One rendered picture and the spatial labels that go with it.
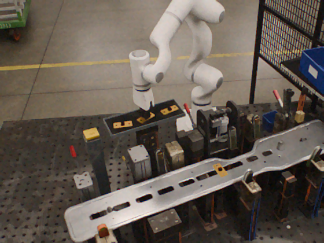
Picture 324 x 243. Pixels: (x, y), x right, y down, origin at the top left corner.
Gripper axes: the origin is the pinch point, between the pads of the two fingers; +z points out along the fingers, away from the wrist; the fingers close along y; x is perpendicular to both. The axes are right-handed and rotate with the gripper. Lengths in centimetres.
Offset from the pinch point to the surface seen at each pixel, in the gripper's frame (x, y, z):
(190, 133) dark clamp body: 13.1, 16.6, 10.7
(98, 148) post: -24.7, -6.0, 9.9
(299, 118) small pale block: 64, 46, 15
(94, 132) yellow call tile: -23.5, -8.7, 2.5
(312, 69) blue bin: 101, 30, 7
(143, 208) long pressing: -29.0, 29.9, 18.4
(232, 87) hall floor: 186, -95, 119
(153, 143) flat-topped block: 0.3, 3.0, 17.0
